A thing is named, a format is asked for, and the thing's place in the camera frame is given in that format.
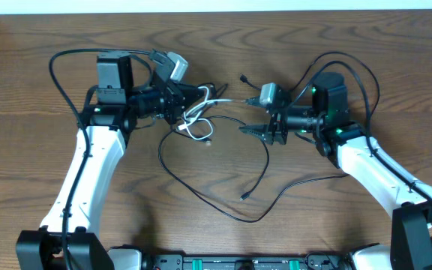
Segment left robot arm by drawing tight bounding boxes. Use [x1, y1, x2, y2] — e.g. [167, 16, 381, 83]
[16, 48, 203, 269]

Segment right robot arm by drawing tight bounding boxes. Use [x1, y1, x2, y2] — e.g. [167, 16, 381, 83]
[241, 72, 432, 269]

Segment black and white USB cable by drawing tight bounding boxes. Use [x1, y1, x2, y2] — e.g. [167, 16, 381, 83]
[176, 85, 247, 142]

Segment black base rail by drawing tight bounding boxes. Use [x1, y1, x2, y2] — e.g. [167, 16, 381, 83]
[106, 245, 352, 270]

